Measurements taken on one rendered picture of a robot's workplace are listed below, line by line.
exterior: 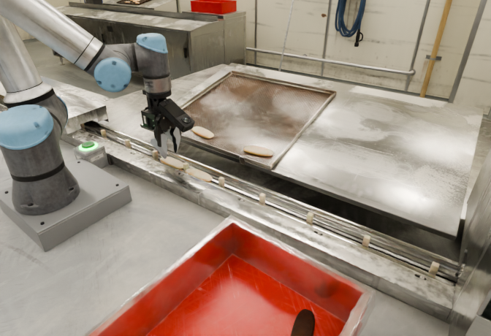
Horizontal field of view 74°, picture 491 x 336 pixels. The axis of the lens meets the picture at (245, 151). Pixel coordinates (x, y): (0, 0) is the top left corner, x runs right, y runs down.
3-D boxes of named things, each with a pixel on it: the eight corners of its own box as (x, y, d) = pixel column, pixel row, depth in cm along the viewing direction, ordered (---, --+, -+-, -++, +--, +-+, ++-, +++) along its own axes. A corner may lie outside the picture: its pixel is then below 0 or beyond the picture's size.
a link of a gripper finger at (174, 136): (171, 143, 110) (164, 120, 105) (184, 148, 108) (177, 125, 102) (165, 148, 109) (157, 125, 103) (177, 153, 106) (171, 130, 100)
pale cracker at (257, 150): (241, 152, 104) (240, 149, 103) (246, 144, 106) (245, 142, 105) (270, 158, 100) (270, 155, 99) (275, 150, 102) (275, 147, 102)
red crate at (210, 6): (190, 11, 434) (189, 1, 427) (206, 9, 461) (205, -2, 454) (222, 14, 412) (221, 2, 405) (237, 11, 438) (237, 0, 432)
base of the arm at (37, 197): (23, 223, 76) (9, 188, 71) (7, 196, 86) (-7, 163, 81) (88, 197, 86) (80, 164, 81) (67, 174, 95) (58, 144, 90)
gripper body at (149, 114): (161, 120, 106) (156, 84, 100) (180, 126, 102) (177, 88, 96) (142, 128, 101) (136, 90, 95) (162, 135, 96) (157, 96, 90)
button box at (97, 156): (79, 176, 111) (70, 147, 105) (99, 166, 116) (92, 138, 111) (93, 184, 107) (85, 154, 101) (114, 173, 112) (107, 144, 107)
